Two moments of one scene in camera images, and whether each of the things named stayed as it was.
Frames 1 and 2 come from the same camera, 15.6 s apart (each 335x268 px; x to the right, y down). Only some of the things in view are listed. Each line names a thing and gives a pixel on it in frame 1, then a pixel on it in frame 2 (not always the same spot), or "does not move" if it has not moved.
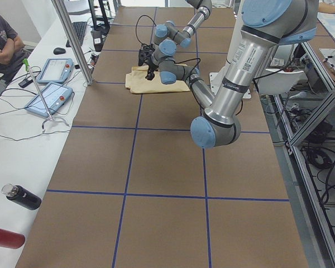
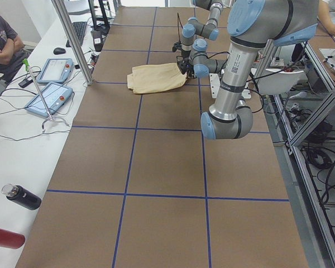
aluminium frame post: x=74 y=41 does not move
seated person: x=7 y=52 does not move
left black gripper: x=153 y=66 to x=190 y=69
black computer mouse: x=58 y=51 does not move
